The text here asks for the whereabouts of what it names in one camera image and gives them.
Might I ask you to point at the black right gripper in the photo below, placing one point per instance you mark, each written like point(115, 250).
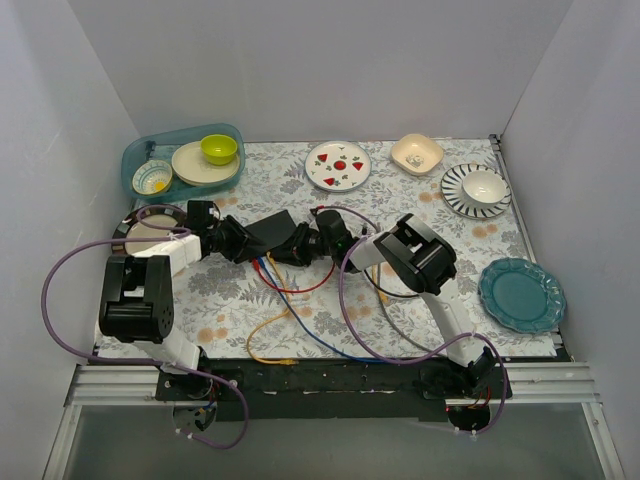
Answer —
point(292, 246)

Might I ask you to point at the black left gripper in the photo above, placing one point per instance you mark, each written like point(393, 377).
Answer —
point(239, 240)

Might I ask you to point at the black network switch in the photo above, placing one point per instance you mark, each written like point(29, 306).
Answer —
point(270, 232)

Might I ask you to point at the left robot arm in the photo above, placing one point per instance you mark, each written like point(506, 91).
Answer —
point(137, 304)

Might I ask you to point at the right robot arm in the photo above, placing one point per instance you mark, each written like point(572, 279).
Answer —
point(425, 263)

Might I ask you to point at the floral tablecloth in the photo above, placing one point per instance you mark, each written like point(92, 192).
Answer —
point(280, 313)

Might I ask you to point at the dark rimmed plate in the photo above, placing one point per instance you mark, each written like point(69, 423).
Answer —
point(150, 222)

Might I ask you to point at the strawberry pattern plate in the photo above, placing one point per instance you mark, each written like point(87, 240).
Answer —
point(338, 166)

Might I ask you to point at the cream plate in basin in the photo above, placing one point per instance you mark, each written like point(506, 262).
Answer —
point(190, 165)

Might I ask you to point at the lime green bowl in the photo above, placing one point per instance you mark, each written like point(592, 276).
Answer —
point(219, 149)

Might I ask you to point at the blue patterned small bowl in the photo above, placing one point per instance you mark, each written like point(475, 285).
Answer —
point(153, 177)

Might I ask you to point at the teal plastic basin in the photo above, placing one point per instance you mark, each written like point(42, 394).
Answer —
point(161, 146)

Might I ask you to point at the beige square bowl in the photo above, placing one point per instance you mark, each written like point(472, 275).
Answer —
point(416, 154)

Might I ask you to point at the blue striped plate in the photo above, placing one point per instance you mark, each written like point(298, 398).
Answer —
point(458, 201)

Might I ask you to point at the white bowl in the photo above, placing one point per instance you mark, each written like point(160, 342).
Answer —
point(484, 187)

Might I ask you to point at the teal scalloped plate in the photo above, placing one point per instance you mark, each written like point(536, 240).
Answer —
point(522, 296)

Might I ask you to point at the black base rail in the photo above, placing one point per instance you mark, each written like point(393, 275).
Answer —
point(236, 389)

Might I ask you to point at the aluminium frame rail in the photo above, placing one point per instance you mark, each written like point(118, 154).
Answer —
point(333, 420)

